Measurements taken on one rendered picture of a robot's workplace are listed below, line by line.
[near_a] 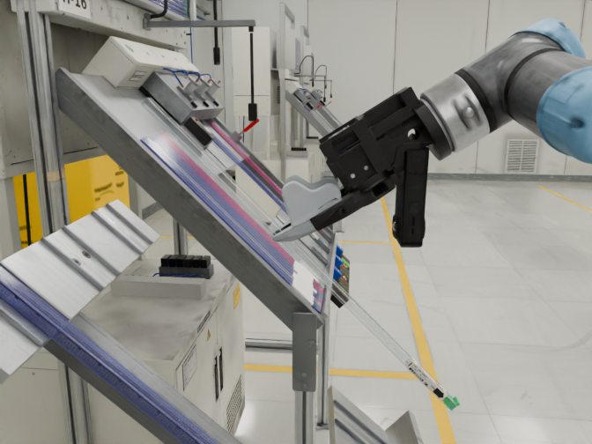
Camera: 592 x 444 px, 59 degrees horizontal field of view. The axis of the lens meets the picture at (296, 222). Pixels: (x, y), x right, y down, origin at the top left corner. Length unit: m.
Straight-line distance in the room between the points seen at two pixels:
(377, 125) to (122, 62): 0.82
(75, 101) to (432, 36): 6.87
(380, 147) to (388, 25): 7.13
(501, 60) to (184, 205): 0.68
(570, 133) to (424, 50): 7.24
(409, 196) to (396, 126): 0.08
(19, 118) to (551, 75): 1.03
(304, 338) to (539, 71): 0.69
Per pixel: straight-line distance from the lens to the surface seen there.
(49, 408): 1.37
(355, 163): 0.55
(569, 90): 0.49
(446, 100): 0.56
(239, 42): 4.65
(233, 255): 1.05
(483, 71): 0.57
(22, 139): 1.26
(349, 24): 7.68
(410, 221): 0.58
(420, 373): 0.67
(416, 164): 0.57
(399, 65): 7.65
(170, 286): 1.50
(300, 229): 0.56
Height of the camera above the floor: 1.16
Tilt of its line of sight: 13 degrees down
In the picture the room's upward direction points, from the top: straight up
